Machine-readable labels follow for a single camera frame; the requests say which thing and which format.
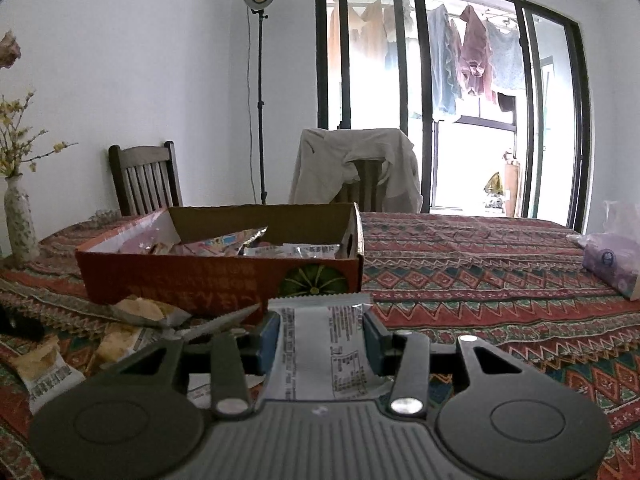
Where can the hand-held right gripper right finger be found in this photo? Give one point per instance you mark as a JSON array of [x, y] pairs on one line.
[[377, 350]]

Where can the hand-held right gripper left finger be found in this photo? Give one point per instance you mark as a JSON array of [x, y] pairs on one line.
[[267, 347]]

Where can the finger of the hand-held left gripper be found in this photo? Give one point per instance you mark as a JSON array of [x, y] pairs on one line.
[[20, 326]]

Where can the white printed snack packet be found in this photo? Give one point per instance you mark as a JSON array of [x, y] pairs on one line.
[[320, 355]]

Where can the printed cardboard box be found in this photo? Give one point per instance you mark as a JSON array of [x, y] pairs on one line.
[[200, 280]]

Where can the clear cracker snack packet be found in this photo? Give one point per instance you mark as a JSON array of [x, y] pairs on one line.
[[145, 310], [47, 375], [120, 345]]

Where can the silver printed snack packet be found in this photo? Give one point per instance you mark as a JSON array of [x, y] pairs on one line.
[[300, 251]]

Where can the slim floral ceramic vase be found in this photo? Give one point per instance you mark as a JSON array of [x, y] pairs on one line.
[[22, 220]]

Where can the pastel colourful snack packet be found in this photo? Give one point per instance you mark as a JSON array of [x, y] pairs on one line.
[[220, 242]]

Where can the patterned red tablecloth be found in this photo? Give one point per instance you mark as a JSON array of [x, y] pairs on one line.
[[475, 280]]

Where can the grey lace cloth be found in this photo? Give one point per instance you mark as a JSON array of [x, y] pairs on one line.
[[106, 215]]

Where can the wooden chair under jacket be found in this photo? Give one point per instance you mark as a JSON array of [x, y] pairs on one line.
[[370, 185]]

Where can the yellow flower sprigs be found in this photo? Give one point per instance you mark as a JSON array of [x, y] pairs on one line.
[[15, 157]]

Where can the grey jacket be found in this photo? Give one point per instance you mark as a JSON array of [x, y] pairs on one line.
[[320, 170]]

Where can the yellow balcony item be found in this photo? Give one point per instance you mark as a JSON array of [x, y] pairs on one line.
[[493, 190]]

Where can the dark wooden chair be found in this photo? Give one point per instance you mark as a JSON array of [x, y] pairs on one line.
[[142, 155]]

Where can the wooden balcony cabinet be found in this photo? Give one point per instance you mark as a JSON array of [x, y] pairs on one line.
[[512, 185]]

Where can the purple tissue pack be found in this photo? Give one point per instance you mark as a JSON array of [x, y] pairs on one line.
[[610, 260]]

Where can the dried pink rose bouquet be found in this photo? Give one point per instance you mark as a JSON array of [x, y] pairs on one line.
[[7, 50]]

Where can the black hanging garment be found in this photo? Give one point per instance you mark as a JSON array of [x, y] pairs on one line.
[[506, 101]]

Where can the blue hanging garment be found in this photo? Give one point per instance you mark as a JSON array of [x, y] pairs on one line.
[[442, 60]]

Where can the maroon hanging garment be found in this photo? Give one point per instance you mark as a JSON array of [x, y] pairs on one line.
[[475, 50]]

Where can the beige hanging garment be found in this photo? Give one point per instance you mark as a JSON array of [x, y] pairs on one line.
[[372, 30]]

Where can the grey-blue hanging shirt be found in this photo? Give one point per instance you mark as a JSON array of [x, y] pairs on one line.
[[507, 55]]

